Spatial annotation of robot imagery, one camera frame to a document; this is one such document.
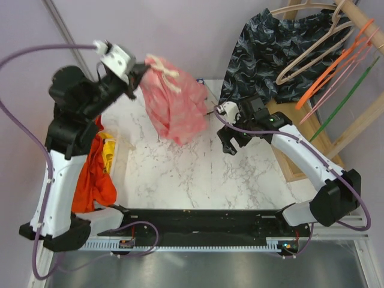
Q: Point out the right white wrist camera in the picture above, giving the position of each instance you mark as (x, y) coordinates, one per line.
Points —
(228, 111)

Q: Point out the yellow garment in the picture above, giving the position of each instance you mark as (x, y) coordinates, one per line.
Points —
(108, 152)

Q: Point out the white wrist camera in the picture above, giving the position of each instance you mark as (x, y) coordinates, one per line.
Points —
(117, 59)
(228, 111)

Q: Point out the dark leaf-print shorts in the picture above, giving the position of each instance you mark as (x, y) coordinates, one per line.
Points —
(267, 45)

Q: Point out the pink wire hanger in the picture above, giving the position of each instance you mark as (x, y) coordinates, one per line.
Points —
(345, 69)

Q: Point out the beige hanger under dark shorts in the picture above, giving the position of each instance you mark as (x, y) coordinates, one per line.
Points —
(290, 12)

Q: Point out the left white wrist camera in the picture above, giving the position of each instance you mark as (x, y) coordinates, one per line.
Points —
(117, 59)

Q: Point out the pink patterned shorts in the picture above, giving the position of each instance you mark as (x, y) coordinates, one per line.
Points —
(174, 101)

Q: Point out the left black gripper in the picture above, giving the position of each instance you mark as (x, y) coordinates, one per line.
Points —
(134, 78)

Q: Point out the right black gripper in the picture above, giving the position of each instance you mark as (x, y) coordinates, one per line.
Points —
(225, 134)

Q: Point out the aluminium frame post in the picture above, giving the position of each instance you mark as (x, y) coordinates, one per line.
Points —
(66, 35)

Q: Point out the wooden hanger rack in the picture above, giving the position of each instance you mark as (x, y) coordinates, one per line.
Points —
(293, 144)

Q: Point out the orange garment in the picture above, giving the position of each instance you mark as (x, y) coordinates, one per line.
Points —
(94, 185)

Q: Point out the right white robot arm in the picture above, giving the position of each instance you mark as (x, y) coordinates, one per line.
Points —
(338, 190)

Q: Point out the orange plastic hanger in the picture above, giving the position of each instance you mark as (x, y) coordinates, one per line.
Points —
(331, 70)

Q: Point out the white laundry basket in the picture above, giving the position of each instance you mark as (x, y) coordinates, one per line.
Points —
(123, 147)

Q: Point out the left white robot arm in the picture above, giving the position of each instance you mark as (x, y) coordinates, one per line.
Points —
(78, 102)

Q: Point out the white slotted cable duct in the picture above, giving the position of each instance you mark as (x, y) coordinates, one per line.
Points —
(115, 244)

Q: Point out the green plastic hanger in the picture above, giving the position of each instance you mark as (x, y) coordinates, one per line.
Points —
(346, 98)

